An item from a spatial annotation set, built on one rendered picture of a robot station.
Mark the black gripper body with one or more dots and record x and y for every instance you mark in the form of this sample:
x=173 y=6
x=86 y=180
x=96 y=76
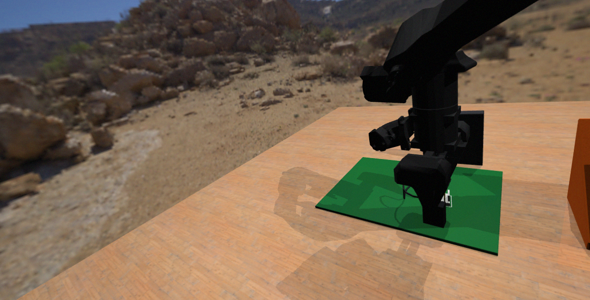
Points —
x=436 y=132

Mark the black cable with plug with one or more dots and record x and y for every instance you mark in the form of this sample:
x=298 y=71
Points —
x=439 y=217

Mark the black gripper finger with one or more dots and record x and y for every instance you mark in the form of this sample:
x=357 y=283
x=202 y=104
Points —
x=429 y=199
x=454 y=157

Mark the green circuit board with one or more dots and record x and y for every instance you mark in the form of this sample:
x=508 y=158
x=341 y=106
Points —
x=368 y=192

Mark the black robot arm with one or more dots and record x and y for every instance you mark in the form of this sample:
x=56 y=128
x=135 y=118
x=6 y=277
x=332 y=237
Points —
x=424 y=61

